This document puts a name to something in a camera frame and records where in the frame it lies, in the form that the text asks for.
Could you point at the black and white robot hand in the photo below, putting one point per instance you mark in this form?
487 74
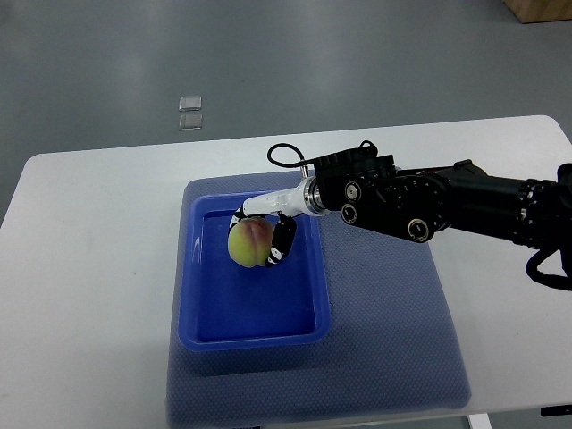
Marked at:
280 208

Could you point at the green and red peach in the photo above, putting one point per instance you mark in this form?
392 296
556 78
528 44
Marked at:
249 242

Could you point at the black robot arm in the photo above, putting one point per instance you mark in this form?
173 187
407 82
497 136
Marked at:
371 193

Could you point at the lower metal floor plate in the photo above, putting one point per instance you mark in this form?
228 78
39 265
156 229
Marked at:
190 121

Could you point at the metal floor plate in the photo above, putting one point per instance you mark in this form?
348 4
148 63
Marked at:
190 121
190 103

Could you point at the upper metal floor plate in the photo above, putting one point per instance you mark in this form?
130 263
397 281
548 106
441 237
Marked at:
190 103

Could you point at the blue plastic tray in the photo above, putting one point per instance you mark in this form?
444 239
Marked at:
226 307

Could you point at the blue-grey textured mat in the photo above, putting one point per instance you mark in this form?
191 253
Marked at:
391 348

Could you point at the white table leg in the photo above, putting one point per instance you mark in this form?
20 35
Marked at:
479 421

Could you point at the wooden box corner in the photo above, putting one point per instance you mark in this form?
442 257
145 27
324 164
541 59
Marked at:
538 11

